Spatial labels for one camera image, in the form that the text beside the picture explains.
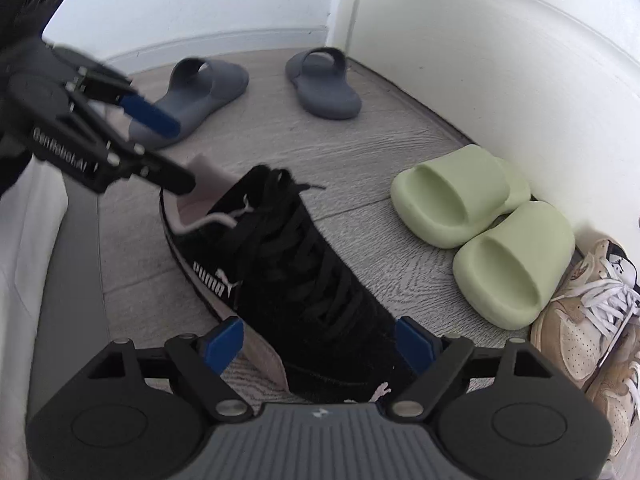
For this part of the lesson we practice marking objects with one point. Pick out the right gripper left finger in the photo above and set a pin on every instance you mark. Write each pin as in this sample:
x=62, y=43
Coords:
x=197, y=363

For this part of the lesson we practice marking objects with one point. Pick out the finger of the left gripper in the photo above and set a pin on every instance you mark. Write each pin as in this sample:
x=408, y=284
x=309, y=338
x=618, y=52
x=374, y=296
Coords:
x=156, y=169
x=150, y=112

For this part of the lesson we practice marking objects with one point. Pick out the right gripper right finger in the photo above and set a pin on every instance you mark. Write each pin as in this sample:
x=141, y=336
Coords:
x=439, y=364

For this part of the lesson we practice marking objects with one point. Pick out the grey slide sandal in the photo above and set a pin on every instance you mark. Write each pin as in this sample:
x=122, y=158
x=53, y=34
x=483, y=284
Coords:
x=197, y=87
x=319, y=79

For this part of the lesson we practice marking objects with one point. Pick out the black Puma sneaker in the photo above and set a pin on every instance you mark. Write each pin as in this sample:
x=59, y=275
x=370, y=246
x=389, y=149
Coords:
x=249, y=248

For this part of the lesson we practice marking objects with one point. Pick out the tan sneaker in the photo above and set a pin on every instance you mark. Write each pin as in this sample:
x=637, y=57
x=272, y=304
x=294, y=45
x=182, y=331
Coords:
x=615, y=391
x=579, y=328

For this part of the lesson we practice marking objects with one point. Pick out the right green slide sandal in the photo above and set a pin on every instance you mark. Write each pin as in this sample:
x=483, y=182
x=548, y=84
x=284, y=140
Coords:
x=508, y=273

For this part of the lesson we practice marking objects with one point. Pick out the green slide sandal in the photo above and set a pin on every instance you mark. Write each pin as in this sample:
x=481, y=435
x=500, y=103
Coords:
x=448, y=200
x=508, y=273

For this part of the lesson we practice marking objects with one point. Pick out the left green slide sandal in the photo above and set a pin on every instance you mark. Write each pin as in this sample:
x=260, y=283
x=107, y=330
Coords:
x=448, y=200

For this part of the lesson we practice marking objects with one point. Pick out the white door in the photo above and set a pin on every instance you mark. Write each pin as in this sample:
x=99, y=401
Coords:
x=551, y=85

